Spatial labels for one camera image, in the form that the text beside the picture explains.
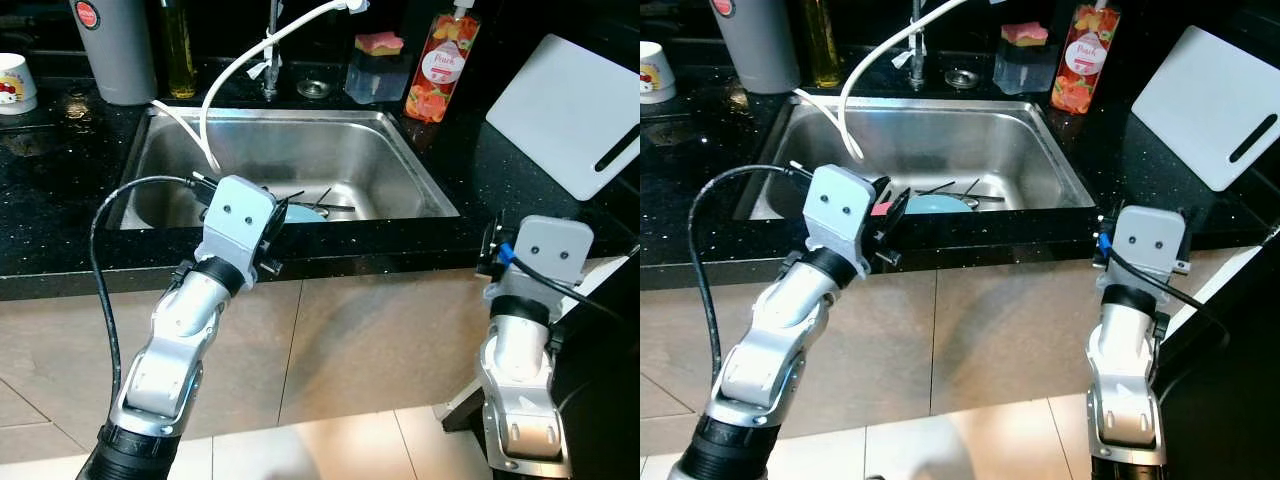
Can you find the white tape strip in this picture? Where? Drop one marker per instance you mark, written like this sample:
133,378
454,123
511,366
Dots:
905,55
262,62

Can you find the white cartoon cat mug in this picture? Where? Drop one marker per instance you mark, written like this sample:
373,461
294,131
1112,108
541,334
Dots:
655,75
15,85

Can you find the pink plate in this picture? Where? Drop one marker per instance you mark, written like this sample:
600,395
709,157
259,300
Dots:
880,208

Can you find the pink yellow sponge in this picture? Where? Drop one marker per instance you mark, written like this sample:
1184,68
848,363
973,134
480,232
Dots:
1026,34
380,43

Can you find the grey water jug red logo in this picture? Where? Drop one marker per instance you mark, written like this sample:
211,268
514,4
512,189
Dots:
755,45
115,55

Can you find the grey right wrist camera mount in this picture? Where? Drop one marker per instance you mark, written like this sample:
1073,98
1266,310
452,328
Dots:
1150,240
550,250

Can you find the light blue plate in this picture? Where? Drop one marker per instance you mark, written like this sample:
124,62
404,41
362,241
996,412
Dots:
303,213
935,205

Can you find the stainless steel sink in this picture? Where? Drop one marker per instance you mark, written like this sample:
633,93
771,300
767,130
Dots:
300,150
950,140

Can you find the beige kitchen base cabinet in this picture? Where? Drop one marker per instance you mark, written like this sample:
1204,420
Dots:
350,350
980,340

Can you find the peach dish soap bottle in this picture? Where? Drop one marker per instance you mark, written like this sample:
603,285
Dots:
1085,65
440,75

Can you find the yellow oil glass bottle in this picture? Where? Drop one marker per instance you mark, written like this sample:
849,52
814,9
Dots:
823,45
180,55

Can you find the white plastic board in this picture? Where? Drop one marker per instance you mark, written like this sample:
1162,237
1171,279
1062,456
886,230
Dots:
565,110
1205,100

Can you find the metal kitchen faucet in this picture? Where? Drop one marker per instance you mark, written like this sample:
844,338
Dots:
270,70
917,62

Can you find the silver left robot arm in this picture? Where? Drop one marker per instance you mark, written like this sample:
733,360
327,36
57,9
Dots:
790,330
175,340

